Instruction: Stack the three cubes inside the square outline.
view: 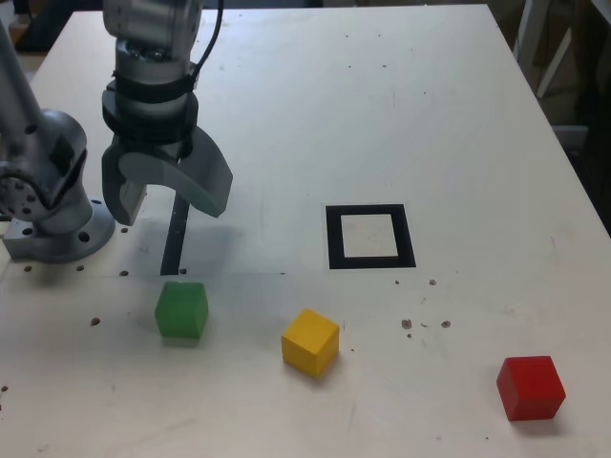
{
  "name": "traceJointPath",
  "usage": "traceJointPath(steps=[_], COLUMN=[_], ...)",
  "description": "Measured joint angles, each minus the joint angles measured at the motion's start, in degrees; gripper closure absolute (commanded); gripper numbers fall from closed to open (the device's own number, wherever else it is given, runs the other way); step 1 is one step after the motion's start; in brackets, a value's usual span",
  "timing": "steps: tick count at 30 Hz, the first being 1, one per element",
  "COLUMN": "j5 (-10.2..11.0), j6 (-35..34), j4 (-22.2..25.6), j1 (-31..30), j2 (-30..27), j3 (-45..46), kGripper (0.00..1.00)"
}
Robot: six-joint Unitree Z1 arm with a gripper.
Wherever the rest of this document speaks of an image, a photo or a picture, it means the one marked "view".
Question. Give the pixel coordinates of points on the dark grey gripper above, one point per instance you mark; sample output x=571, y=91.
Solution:
x=155, y=148

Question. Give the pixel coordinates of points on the green cube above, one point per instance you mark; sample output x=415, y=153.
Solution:
x=180, y=312

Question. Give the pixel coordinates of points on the yellow cube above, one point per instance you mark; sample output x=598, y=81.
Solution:
x=310, y=350

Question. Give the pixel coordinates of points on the red cube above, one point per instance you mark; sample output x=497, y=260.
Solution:
x=530, y=389

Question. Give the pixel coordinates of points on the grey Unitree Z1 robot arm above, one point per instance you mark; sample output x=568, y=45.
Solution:
x=52, y=143

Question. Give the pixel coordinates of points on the black tape square outline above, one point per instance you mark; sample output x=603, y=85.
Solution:
x=334, y=238

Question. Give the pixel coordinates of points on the black tape strip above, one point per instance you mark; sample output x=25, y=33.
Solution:
x=173, y=238

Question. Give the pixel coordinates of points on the white frame beside table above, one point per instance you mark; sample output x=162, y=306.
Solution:
x=554, y=62

